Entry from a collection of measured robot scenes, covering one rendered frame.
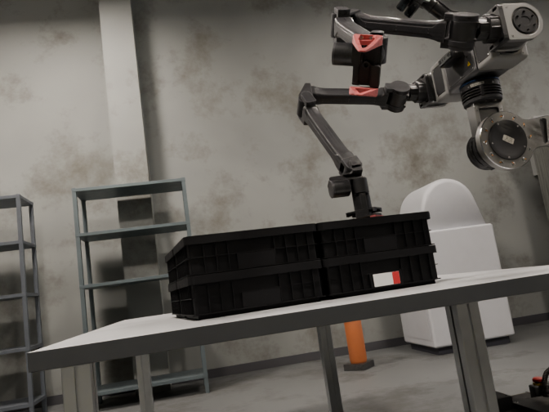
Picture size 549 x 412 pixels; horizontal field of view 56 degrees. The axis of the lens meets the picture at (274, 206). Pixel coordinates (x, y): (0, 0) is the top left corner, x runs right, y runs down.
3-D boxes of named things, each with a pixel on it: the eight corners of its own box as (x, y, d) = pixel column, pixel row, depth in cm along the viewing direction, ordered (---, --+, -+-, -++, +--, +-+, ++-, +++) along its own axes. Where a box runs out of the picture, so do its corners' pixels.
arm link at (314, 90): (296, 78, 200) (293, 100, 207) (299, 99, 191) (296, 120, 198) (408, 80, 204) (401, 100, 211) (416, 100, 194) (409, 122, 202)
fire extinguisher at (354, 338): (369, 363, 439) (357, 292, 448) (380, 367, 413) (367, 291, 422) (339, 369, 434) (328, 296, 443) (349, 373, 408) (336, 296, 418)
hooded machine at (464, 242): (433, 357, 426) (401, 181, 449) (402, 349, 489) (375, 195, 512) (517, 342, 440) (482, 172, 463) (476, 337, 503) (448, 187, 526)
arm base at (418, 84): (433, 100, 203) (427, 73, 205) (414, 102, 202) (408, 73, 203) (423, 109, 211) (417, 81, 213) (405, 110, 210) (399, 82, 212)
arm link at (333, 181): (358, 156, 171) (353, 175, 178) (324, 159, 169) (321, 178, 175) (369, 181, 163) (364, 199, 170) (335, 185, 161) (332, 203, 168)
